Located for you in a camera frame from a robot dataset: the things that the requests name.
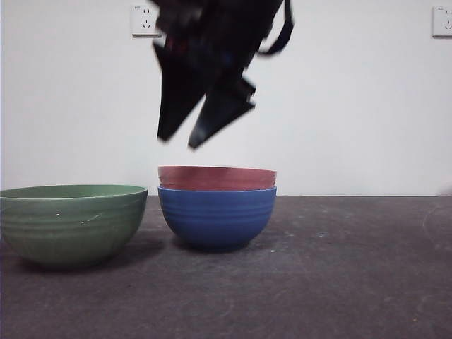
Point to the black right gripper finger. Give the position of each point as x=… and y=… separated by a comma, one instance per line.
x=219, y=113
x=176, y=99

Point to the red ribbed bowl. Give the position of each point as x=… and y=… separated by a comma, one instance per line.
x=215, y=178

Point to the green ribbed bowl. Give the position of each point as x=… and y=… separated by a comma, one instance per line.
x=70, y=229

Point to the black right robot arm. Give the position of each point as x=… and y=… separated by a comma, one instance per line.
x=219, y=24

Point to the blue ribbed bowl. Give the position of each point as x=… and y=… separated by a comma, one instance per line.
x=215, y=219

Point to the white wall socket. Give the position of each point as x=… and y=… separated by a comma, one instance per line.
x=143, y=21
x=443, y=21

